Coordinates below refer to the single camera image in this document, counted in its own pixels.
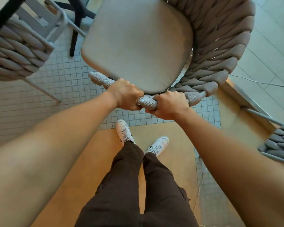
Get person's right forearm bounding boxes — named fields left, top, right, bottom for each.
left=174, top=107, right=284, bottom=227

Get white floor cable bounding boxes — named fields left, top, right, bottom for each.
left=230, top=74, right=284, bottom=90

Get grey woven rope chair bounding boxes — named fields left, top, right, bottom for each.
left=241, top=106, right=284, bottom=166
left=81, top=0, right=256, bottom=110
left=0, top=0, right=87, bottom=103

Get metal floor threshold strip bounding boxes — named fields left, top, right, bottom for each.
left=224, top=78, right=278, bottom=127

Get person's left forearm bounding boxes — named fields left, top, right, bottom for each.
left=0, top=92, right=117, bottom=227

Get white sneaker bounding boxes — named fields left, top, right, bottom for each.
left=116, top=119, right=136, bottom=146
left=144, top=136, right=169, bottom=157

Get person's right hand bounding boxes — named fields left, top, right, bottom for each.
left=145, top=90, right=190, bottom=121

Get dark brown trousers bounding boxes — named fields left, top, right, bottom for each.
left=74, top=141, right=199, bottom=227

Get person's left hand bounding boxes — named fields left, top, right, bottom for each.
left=106, top=79, right=145, bottom=111

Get grey seat cushion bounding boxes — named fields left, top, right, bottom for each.
left=81, top=0, right=194, bottom=94

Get thin white cable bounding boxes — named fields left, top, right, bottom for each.
left=193, top=158, right=210, bottom=212

